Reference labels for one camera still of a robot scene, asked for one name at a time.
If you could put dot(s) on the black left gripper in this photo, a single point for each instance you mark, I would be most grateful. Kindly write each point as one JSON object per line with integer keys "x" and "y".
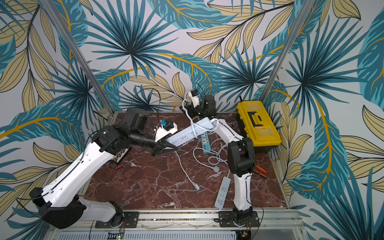
{"x": 160, "y": 146}

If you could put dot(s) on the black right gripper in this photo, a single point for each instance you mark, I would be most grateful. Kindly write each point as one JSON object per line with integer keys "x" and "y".
{"x": 193, "y": 111}

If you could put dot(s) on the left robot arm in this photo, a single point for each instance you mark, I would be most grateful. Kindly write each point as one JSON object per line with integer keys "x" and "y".
{"x": 59, "y": 203}

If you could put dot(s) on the teal power strip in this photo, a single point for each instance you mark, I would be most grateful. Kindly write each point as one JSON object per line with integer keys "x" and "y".
{"x": 205, "y": 143}

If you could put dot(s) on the short grey power strip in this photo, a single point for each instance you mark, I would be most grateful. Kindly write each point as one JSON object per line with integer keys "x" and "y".
{"x": 222, "y": 194}

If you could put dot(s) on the black balance charging board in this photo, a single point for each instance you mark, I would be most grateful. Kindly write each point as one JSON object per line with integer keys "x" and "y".
{"x": 117, "y": 159}

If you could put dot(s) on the yellow black toolbox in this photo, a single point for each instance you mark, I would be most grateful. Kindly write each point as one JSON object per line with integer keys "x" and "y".
{"x": 255, "y": 123}

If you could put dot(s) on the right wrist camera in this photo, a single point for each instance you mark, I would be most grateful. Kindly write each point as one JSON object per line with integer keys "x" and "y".
{"x": 194, "y": 96}

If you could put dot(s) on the orange handled pliers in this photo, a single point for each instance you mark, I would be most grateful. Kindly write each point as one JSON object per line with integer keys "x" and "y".
{"x": 260, "y": 171}

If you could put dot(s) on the aluminium frame post right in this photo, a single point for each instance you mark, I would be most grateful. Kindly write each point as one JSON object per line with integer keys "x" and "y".
{"x": 297, "y": 24}

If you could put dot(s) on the aluminium frame post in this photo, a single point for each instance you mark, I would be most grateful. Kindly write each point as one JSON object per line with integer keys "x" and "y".
{"x": 297, "y": 24}
{"x": 59, "y": 22}

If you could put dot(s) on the aluminium frame post left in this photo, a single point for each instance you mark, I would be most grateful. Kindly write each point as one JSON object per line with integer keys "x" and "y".
{"x": 59, "y": 22}

